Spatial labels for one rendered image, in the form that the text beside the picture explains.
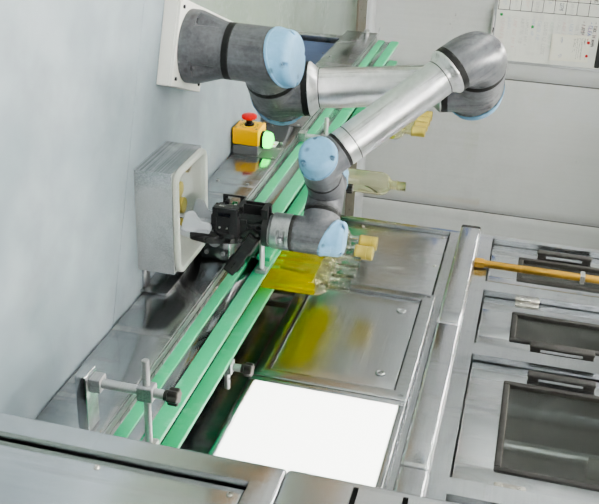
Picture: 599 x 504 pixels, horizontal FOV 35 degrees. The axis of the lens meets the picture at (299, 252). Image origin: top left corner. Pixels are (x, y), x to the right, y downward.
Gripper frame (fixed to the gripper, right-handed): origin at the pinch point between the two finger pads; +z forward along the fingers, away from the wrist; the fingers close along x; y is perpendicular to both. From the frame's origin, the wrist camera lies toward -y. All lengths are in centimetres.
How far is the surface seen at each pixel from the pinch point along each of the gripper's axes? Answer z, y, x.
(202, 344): -12.6, -13.7, 21.4
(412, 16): 34, -100, -606
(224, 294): -10.5, -13.8, 1.8
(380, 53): -12, -8, -170
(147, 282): 4.7, -10.6, 7.2
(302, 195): -14, -13, -50
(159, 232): 0.5, 2.8, 9.4
